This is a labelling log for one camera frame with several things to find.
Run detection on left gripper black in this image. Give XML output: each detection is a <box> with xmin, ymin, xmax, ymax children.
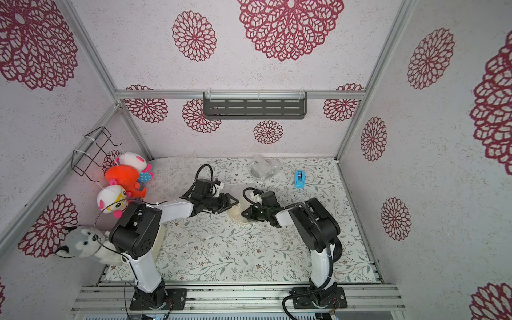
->
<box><xmin>204</xmin><ymin>193</ymin><xmax>240</xmax><ymax>215</ymax></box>

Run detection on cream plate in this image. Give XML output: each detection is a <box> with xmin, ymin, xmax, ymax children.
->
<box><xmin>227</xmin><ymin>204</ymin><xmax>249</xmax><ymax>224</ymax></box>

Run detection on blue tape dispenser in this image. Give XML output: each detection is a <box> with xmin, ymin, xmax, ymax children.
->
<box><xmin>294</xmin><ymin>170</ymin><xmax>305</xmax><ymax>189</ymax></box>

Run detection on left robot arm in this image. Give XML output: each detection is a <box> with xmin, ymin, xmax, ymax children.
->
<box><xmin>109</xmin><ymin>163</ymin><xmax>239</xmax><ymax>307</ymax></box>

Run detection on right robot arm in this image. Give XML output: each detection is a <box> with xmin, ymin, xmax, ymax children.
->
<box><xmin>241</xmin><ymin>187</ymin><xmax>347</xmax><ymax>319</ymax></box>

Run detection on floral table mat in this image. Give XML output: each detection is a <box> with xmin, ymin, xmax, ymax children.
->
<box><xmin>147</xmin><ymin>157</ymin><xmax>379</xmax><ymax>283</ymax></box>

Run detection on cream rectangular bin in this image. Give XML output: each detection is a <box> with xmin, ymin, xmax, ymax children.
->
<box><xmin>152</xmin><ymin>224</ymin><xmax>167</xmax><ymax>261</ymax></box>

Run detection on red orange plush toy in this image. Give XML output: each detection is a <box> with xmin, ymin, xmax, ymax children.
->
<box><xmin>104</xmin><ymin>165</ymin><xmax>147</xmax><ymax>199</ymax></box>

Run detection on black plate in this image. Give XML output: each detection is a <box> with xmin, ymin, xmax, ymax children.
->
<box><xmin>333</xmin><ymin>237</ymin><xmax>343</xmax><ymax>263</ymax></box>

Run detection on white pink plush toy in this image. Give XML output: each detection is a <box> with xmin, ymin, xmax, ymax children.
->
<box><xmin>115</xmin><ymin>152</ymin><xmax>155</xmax><ymax>183</ymax></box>

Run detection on white plush doll yellow glasses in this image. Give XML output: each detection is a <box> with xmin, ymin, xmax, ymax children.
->
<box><xmin>97</xmin><ymin>183</ymin><xmax>132</xmax><ymax>218</ymax></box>

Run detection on grey husky plush toy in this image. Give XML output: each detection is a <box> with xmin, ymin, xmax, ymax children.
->
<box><xmin>55</xmin><ymin>226</ymin><xmax>123</xmax><ymax>266</ymax></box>

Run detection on grey metal wall shelf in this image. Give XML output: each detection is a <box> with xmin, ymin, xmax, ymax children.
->
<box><xmin>203</xmin><ymin>91</ymin><xmax>307</xmax><ymax>120</ymax></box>

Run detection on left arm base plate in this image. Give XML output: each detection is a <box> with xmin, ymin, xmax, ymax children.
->
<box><xmin>129</xmin><ymin>287</ymin><xmax>187</xmax><ymax>311</ymax></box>

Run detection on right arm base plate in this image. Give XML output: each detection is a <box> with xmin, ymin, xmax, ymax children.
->
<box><xmin>290</xmin><ymin>282</ymin><xmax>348</xmax><ymax>309</ymax></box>

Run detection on black wire wall basket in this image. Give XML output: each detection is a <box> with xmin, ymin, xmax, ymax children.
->
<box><xmin>70</xmin><ymin>126</ymin><xmax>121</xmax><ymax>182</ymax></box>

